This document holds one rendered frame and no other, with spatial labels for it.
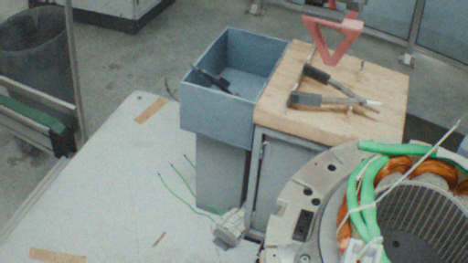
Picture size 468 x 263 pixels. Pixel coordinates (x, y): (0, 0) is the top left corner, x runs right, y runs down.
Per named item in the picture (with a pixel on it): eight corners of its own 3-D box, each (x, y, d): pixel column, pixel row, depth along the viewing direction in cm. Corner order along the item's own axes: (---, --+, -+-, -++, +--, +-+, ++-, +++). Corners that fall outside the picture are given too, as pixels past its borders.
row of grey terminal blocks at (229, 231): (228, 254, 80) (230, 240, 77) (207, 238, 82) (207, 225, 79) (266, 220, 86) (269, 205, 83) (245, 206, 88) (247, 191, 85)
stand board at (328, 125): (251, 122, 65) (253, 108, 63) (292, 50, 78) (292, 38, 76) (395, 166, 60) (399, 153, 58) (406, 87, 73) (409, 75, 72)
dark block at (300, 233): (313, 216, 47) (315, 208, 46) (304, 243, 45) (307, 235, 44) (300, 213, 47) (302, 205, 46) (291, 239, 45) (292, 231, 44)
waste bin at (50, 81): (3, 139, 204) (-24, 42, 166) (47, 95, 230) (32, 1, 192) (53, 167, 194) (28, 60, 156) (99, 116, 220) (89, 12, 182)
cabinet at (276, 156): (240, 239, 82) (254, 122, 65) (275, 166, 95) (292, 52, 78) (346, 269, 78) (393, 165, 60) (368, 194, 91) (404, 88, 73)
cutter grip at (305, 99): (289, 103, 62) (291, 93, 61) (289, 99, 63) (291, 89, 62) (320, 108, 62) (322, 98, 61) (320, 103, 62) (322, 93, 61)
